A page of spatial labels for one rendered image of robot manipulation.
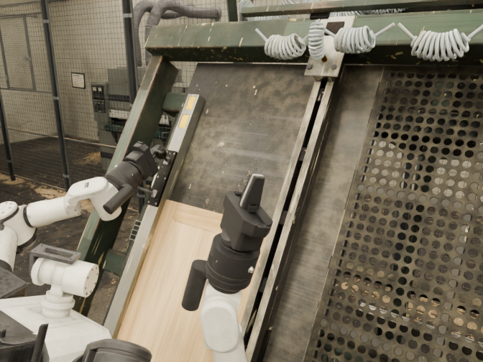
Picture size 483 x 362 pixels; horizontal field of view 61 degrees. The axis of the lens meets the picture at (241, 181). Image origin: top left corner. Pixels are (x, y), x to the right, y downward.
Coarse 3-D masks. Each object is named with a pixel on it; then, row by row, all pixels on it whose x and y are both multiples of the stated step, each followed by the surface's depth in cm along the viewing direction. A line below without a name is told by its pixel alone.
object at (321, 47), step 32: (320, 32) 107; (320, 64) 115; (320, 96) 117; (320, 128) 113; (320, 160) 117; (288, 192) 112; (288, 224) 109; (288, 256) 110; (256, 288) 107; (256, 320) 105; (256, 352) 104
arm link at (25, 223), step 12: (36, 204) 116; (48, 204) 115; (60, 204) 115; (24, 216) 115; (36, 216) 114; (48, 216) 115; (60, 216) 116; (12, 228) 112; (24, 228) 114; (36, 228) 121; (24, 240) 115
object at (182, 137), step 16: (192, 96) 146; (192, 112) 143; (176, 128) 144; (192, 128) 144; (176, 144) 142; (176, 160) 140; (176, 176) 142; (160, 208) 138; (144, 224) 137; (144, 240) 135; (144, 256) 136; (128, 272) 134; (128, 288) 132; (112, 304) 133; (128, 304) 133; (112, 320) 131; (112, 336) 130
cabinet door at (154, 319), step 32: (160, 224) 137; (192, 224) 131; (160, 256) 133; (192, 256) 127; (160, 288) 129; (128, 320) 131; (160, 320) 125; (192, 320) 120; (160, 352) 122; (192, 352) 117
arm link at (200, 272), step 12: (192, 264) 74; (204, 264) 75; (192, 276) 74; (204, 276) 74; (216, 276) 71; (192, 288) 75; (216, 288) 73; (228, 288) 72; (240, 288) 72; (192, 300) 76; (204, 300) 74; (240, 300) 74
